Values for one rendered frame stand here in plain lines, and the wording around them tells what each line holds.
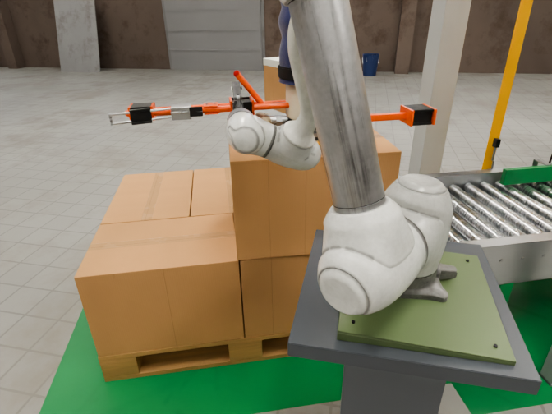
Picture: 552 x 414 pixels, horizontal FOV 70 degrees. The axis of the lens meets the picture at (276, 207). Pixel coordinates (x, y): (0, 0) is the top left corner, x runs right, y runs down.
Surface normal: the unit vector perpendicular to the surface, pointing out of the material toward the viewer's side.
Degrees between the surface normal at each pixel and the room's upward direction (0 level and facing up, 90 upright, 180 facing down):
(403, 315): 4
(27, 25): 90
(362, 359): 90
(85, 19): 78
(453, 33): 90
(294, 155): 108
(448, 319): 4
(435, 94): 90
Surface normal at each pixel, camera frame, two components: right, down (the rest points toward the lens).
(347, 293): -0.63, 0.48
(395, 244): 0.57, 0.00
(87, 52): -0.22, 0.25
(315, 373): -0.02, -0.89
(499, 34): -0.22, 0.45
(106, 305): 0.15, 0.44
